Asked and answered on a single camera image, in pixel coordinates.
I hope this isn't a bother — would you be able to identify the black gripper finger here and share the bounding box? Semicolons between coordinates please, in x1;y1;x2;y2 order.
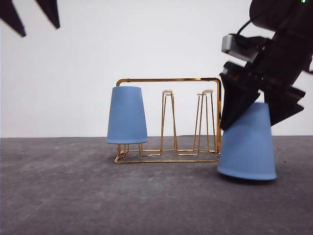
264;86;305;127
0;0;26;37
35;0;60;29
220;73;260;131

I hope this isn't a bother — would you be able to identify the blue plastic cup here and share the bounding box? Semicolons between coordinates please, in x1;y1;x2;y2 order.
106;86;148;144
217;103;276;180

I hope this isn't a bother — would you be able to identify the black camera cable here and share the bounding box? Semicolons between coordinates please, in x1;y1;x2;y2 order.
237;20;251;35

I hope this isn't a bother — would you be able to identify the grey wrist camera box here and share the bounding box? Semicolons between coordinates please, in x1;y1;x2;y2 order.
222;34;272;60

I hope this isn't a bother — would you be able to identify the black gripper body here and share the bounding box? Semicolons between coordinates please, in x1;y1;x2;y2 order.
219;30;313;94

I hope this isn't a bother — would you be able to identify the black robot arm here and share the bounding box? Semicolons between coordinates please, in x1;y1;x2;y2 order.
220;0;313;131

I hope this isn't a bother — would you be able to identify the gold wire cup rack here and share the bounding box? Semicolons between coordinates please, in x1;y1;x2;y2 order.
114;77;223;164

